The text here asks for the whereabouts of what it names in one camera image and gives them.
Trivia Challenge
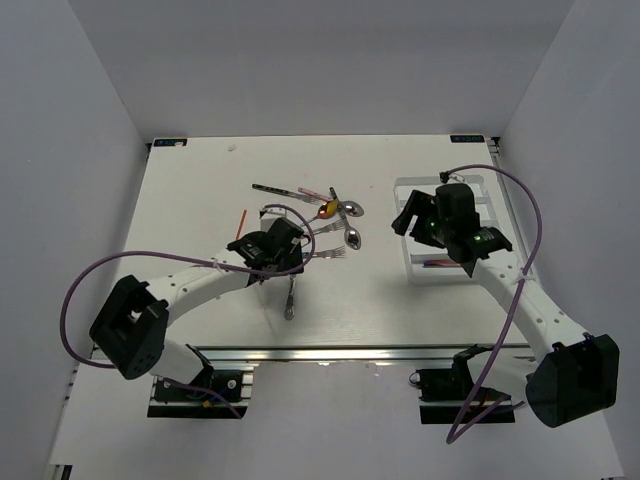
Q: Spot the black handled fork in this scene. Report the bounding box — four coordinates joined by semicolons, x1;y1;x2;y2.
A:
251;184;322;204

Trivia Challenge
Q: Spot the iridescent gold spoon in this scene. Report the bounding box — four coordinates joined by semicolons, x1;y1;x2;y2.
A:
307;200;338;223

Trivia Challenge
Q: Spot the green handled fork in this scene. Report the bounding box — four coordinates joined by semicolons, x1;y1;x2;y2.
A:
283;275;296;321

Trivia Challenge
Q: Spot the pink handled spoon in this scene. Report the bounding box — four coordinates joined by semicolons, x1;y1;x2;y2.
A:
298;187;333;202

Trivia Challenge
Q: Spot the black handled spoon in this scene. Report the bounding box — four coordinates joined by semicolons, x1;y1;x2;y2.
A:
329;187;365;218

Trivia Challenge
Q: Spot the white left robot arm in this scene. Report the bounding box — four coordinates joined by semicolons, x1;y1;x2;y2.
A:
90;217;303;399

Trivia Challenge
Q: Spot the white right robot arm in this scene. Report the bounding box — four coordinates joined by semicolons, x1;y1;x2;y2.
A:
392;183;620;428

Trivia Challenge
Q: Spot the iridescent rainbow knife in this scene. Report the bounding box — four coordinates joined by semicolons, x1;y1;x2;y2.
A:
422;259;460;268

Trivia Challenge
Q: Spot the white cutlery tray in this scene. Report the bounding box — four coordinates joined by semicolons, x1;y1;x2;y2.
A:
393;174;501;286

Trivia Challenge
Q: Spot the orange chopstick far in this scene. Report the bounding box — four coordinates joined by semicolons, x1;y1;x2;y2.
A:
235;209;248;240

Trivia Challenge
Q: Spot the right blue corner sticker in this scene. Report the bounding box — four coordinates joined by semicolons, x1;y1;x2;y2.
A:
449;134;485;143

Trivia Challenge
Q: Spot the blue corner sticker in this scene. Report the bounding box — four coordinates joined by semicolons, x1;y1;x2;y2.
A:
152;138;188;148
449;134;485;143

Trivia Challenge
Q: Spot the left blue corner sticker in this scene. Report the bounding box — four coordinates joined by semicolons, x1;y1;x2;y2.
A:
152;138;188;148

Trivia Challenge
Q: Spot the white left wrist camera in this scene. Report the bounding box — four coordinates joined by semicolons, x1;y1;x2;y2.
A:
259;208;287;232

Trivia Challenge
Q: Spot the aluminium table front rail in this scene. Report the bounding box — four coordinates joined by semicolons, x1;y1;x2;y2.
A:
189;344;536;364

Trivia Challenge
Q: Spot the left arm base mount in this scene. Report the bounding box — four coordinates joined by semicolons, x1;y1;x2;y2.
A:
147;362;255;420

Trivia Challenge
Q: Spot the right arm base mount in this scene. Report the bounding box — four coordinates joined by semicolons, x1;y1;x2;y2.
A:
408;345;515;425

